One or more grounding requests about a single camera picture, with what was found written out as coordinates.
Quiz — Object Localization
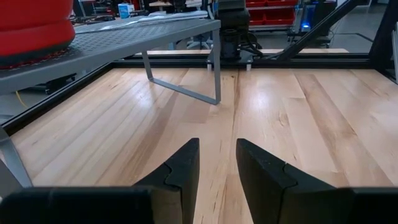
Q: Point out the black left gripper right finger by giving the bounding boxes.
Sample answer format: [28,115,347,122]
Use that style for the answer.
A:
[236,138,398,224]

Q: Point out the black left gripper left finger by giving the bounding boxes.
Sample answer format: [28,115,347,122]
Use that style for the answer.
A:
[0,138,200,224]

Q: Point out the red bowl with grey rim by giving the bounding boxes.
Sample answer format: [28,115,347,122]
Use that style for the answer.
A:
[0,0,76,70]

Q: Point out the grey perforated metal shelf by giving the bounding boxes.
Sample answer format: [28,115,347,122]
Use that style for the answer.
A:
[0,18,223,200]

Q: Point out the red storage bins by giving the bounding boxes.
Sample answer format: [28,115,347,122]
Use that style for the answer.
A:
[245,0,300,27]

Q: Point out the blue white box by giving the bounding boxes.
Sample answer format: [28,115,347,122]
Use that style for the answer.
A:
[118,2,136,20]

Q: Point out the black table frame rail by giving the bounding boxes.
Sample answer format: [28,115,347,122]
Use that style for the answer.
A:
[111,52,398,70]
[0,62,114,136]

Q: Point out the black diagonal frame strut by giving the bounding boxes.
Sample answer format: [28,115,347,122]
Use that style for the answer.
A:
[276,0,368,62]

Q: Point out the black frame post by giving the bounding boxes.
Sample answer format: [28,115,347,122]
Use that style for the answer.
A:
[368,0,398,73]

